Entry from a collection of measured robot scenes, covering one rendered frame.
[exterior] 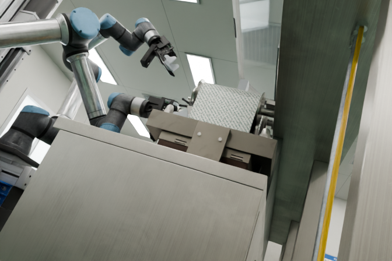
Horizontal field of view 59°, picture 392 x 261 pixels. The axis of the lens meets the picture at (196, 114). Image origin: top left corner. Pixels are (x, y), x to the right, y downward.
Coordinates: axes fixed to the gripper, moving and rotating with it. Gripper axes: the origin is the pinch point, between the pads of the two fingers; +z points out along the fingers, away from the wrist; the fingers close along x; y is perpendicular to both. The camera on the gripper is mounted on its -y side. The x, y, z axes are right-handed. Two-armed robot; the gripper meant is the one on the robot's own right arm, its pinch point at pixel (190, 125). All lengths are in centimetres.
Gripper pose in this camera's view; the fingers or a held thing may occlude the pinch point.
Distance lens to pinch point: 127.7
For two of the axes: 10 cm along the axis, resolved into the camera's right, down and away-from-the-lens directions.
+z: 9.3, 2.3, -3.0
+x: 1.6, 4.8, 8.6
